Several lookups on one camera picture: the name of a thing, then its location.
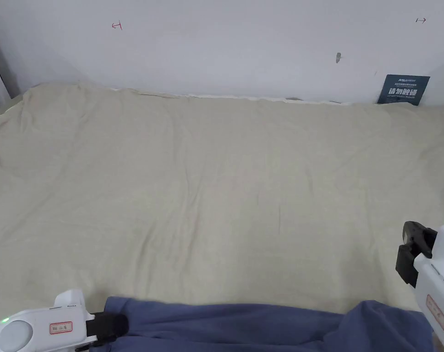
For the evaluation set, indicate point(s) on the dark blue garment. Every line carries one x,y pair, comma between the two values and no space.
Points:
243,330

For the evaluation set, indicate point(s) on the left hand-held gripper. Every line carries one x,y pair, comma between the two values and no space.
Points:
42,330

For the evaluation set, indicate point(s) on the dark blue sign card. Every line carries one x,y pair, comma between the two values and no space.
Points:
403,90

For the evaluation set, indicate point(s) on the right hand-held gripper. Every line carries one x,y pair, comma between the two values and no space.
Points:
440,278

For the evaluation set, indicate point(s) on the bed with beige sheet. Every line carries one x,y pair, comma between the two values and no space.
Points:
214,183

